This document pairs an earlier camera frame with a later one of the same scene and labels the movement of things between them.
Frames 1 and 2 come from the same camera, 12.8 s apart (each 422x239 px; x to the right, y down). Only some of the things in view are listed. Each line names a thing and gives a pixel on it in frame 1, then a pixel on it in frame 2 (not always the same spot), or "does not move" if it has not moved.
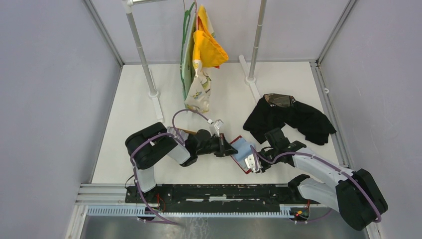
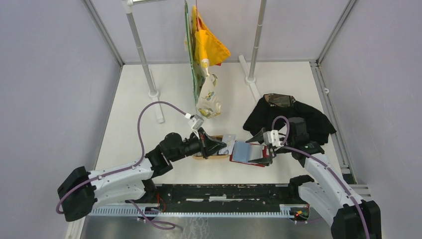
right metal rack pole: x=251 y=79 does not move
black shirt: x=275 y=110 does not move
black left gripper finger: x=229 y=150 → x=212 y=147
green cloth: x=186 y=59 → x=196 y=73
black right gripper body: x=270 y=153 → x=283 y=149
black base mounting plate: x=217 y=197 does not move
